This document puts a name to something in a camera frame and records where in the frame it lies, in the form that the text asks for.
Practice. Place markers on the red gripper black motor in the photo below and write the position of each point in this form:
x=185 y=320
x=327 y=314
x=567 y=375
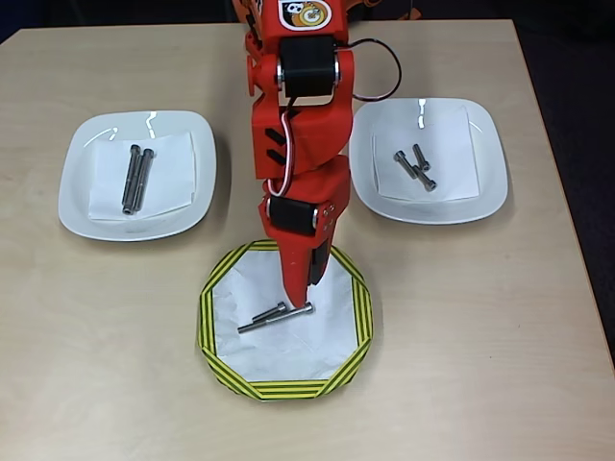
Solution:
x=291 y=214

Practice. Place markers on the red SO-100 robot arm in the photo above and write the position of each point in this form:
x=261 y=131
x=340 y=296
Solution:
x=312 y=139

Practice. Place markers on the yellow green striped plate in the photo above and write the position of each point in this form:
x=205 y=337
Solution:
x=204 y=317

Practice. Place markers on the white paper napkin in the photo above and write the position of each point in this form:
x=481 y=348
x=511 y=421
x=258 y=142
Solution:
x=451 y=134
x=168 y=182

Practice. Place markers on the white square ceramic plate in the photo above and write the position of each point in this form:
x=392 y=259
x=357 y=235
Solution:
x=495 y=158
x=77 y=201

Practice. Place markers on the orange printed table clamp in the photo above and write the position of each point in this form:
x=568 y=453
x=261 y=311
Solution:
x=360 y=6
x=245 y=9

